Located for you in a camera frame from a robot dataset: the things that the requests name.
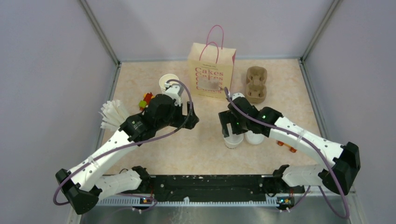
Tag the white plastic cup lid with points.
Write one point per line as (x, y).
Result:
(234, 138)

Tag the cream Cakes paper bag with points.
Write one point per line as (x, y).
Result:
(210, 67)

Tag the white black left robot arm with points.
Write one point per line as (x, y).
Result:
(87, 183)

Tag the brown pulp cup carrier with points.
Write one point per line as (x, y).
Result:
(256, 90)

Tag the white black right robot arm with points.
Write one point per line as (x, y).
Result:
(337, 165)

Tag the stack of white paper cups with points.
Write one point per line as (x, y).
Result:
(164, 79)

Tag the white paper coffee cup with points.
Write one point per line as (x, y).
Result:
(232, 143)

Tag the red green toy block figure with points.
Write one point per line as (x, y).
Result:
(146, 100)

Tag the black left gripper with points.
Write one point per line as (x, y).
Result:
(181, 118)

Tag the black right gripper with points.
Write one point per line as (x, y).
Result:
(226, 117)

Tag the bundle of white paper straws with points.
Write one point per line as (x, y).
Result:
(114, 113)

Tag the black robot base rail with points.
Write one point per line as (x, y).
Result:
(212, 188)

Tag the yellow toy car red wheels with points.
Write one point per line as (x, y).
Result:
(282, 144)

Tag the grey slotted cable duct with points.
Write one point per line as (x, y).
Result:
(136, 202)

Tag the stack of translucent lids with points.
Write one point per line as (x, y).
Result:
(254, 139)

